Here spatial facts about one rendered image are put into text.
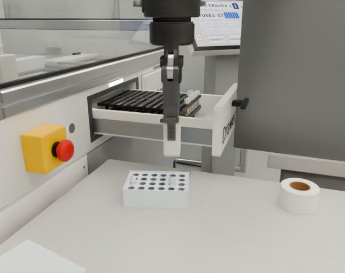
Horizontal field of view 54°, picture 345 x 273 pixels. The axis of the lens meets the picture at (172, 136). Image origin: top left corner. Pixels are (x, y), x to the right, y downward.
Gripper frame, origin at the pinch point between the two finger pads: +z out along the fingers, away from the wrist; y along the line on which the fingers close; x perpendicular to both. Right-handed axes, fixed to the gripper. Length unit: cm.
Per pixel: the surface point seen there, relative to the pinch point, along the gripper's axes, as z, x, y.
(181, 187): 9.8, 1.8, 1.4
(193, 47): -7, 4, -97
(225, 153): 52, 23, -117
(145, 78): -2.6, -10.8, -46.0
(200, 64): 11, 10, -185
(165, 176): 10.3, -1.7, -4.2
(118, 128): 3.9, -13.5, -15.8
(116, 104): -0.7, -14.6, -20.3
